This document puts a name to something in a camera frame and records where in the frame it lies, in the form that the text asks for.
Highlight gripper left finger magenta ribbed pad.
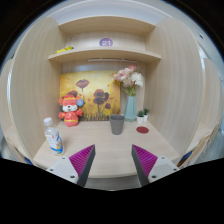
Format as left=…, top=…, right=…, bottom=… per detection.
left=47, top=145, right=95, bottom=187

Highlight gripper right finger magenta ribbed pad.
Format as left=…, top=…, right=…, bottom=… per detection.
left=131, top=145, right=179, bottom=186

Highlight clear plastic water bottle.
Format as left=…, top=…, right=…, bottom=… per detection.
left=43, top=117, right=64, bottom=156

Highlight red round coaster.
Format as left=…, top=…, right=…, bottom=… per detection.
left=136, top=126, right=149, bottom=134

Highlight small potted succulent plant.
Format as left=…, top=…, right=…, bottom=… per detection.
left=137, top=110, right=144, bottom=125

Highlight teal ceramic vase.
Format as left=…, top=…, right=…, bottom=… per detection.
left=124, top=96, right=137, bottom=122

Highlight grey plastic cup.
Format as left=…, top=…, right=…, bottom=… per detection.
left=109, top=114, right=124, bottom=135

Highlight red plush tiger toy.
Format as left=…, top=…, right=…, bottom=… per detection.
left=58, top=95, right=84, bottom=127

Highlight yellow poppy flower painting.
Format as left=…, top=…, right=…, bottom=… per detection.
left=60, top=70, right=120, bottom=121

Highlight pink and white flower bouquet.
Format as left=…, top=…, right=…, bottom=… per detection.
left=114, top=65, right=144, bottom=96

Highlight light wooden shelf board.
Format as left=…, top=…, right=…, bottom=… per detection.
left=48, top=47, right=161, bottom=63

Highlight yellow toy on shelf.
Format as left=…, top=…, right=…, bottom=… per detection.
left=54, top=46, right=73, bottom=54

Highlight upper wooden shelf board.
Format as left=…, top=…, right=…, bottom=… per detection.
left=59, top=16, right=155, bottom=35

